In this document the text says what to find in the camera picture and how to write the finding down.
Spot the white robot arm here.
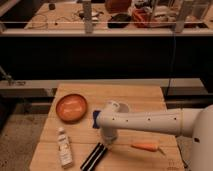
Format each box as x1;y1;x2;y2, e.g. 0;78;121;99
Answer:
93;101;213;171

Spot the clear plastic cup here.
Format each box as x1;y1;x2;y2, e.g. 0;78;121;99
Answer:
115;103;129;113

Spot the blue sponge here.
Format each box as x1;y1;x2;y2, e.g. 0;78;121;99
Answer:
93;110;100;129

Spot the orange plate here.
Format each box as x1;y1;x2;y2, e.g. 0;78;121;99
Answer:
56;94;88;122

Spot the black bowl on bench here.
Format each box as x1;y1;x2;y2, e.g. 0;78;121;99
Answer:
107;13;131;28

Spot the white bottle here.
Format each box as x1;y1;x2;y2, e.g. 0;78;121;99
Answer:
57;127;73;168

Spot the orange carrot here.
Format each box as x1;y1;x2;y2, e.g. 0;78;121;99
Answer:
132;143;164;154

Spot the orange box on bench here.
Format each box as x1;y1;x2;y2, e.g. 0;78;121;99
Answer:
132;9;156;28

